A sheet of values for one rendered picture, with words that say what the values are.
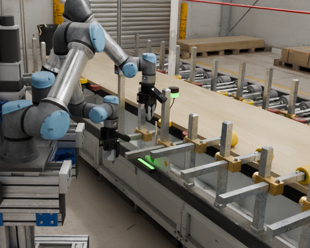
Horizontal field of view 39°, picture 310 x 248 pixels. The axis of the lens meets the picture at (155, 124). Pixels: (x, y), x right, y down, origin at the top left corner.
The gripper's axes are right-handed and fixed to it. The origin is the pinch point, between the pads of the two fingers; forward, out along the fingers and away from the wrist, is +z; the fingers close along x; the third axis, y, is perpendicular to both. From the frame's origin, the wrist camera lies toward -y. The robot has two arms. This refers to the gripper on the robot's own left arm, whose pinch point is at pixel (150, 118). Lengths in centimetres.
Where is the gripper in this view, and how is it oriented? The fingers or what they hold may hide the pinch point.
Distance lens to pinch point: 239.7
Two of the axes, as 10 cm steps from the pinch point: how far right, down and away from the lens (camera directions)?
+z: -0.3, 9.5, 3.2
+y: -7.9, -2.2, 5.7
